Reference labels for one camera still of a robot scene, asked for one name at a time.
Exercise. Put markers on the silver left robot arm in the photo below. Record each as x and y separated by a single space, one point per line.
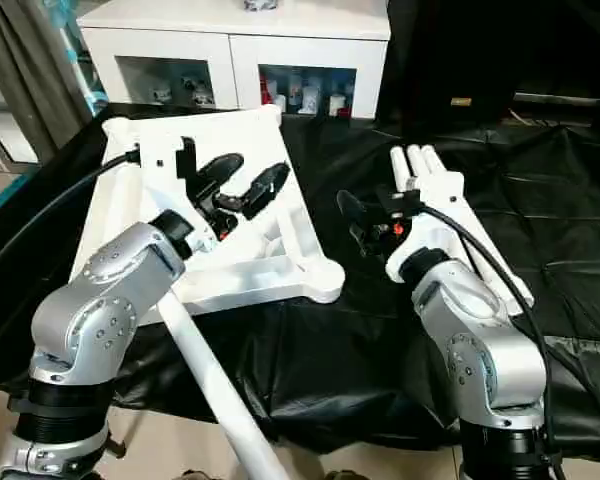
90 310

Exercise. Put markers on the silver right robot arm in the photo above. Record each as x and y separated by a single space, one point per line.
480 350

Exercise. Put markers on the red bottle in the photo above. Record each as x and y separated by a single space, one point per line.
267 90

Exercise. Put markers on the black table mat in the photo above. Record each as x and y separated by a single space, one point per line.
330 380

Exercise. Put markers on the white display cabinet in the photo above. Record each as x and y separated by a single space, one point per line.
310 40

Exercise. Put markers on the black cabinet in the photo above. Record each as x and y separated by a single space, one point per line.
500 50

